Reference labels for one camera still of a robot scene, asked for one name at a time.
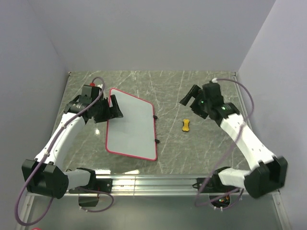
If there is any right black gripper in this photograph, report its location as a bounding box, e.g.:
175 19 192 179
179 85 211 119

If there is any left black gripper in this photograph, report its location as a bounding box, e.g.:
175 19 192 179
92 94 123 123

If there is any pink framed whiteboard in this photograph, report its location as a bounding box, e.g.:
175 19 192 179
105 88 157 161

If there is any yellow bone shaped eraser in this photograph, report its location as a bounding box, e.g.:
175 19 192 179
182 119 190 132

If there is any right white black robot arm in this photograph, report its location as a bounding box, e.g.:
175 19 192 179
180 79 288 198

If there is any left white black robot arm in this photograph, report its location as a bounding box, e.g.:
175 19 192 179
22 84 123 199

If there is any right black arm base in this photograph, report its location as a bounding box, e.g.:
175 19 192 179
192 176 240 193

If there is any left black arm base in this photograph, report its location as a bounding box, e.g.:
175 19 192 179
68 178 113 194

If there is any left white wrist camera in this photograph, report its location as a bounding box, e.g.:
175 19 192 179
89 82 104 89

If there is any right side aluminium rail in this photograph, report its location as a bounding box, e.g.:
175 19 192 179
231 71 276 183

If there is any whiteboard wire stand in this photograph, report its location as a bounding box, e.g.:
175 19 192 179
153 115 160 144

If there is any aluminium mounting rail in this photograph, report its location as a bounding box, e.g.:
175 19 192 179
26 174 281 196

